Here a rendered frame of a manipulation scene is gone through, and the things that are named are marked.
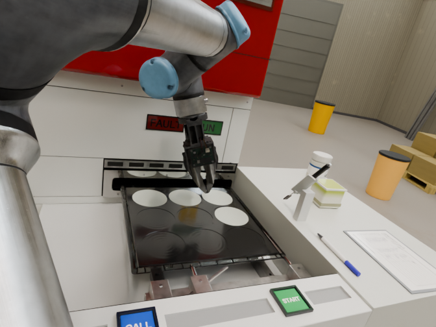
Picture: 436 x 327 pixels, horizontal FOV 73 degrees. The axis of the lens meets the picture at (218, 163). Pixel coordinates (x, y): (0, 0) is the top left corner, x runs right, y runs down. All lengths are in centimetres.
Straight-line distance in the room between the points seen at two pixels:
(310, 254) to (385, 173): 338
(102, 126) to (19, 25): 71
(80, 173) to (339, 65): 1053
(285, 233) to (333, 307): 27
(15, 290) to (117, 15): 19
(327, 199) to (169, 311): 58
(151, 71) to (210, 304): 41
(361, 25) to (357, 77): 161
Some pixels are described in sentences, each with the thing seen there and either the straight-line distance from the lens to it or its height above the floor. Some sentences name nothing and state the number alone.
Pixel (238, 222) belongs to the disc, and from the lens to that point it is 86.
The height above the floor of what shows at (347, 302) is 96.
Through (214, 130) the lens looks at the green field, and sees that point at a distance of 98.
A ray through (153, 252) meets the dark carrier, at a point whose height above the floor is 90.
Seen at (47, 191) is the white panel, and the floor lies 86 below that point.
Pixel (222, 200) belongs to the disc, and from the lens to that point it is 95.
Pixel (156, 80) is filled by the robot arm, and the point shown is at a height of 127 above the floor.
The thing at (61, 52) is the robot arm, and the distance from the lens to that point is 24.
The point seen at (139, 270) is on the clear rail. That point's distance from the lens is 65.
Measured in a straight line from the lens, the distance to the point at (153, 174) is 97.
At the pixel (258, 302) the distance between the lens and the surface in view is 56.
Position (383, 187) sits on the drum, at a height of 17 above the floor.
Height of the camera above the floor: 134
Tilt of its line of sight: 21 degrees down
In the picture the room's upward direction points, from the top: 12 degrees clockwise
